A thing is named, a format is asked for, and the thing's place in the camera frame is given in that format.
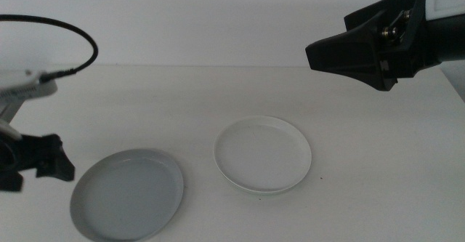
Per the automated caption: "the pale green shallow bowl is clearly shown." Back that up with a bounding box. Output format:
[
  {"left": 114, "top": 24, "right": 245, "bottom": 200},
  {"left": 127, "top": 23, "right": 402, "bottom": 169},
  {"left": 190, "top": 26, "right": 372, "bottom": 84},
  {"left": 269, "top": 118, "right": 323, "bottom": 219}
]
[{"left": 217, "top": 169, "right": 310, "bottom": 196}]

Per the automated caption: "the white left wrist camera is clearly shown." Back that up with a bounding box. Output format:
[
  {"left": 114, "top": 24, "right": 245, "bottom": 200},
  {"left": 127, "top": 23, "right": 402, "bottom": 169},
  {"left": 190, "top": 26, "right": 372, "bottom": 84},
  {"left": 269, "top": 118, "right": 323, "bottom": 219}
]
[{"left": 0, "top": 68, "right": 59, "bottom": 141}]

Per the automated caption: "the white shallow bowl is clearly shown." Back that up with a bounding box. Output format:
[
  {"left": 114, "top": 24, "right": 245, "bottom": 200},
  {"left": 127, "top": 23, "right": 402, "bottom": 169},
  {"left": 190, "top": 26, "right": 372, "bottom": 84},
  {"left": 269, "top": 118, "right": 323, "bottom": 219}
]
[{"left": 213, "top": 115, "right": 313, "bottom": 195}]

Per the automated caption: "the black camera cable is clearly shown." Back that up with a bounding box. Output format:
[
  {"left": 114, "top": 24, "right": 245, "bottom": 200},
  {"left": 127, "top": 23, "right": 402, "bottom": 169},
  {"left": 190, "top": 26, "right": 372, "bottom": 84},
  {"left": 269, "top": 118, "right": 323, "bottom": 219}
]
[{"left": 0, "top": 13, "right": 100, "bottom": 84}]

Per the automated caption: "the grey shallow bowl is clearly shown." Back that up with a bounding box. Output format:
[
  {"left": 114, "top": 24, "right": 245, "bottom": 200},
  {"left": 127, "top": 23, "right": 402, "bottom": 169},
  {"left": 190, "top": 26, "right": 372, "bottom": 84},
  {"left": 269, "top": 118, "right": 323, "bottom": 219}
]
[{"left": 70, "top": 148, "right": 185, "bottom": 242}]

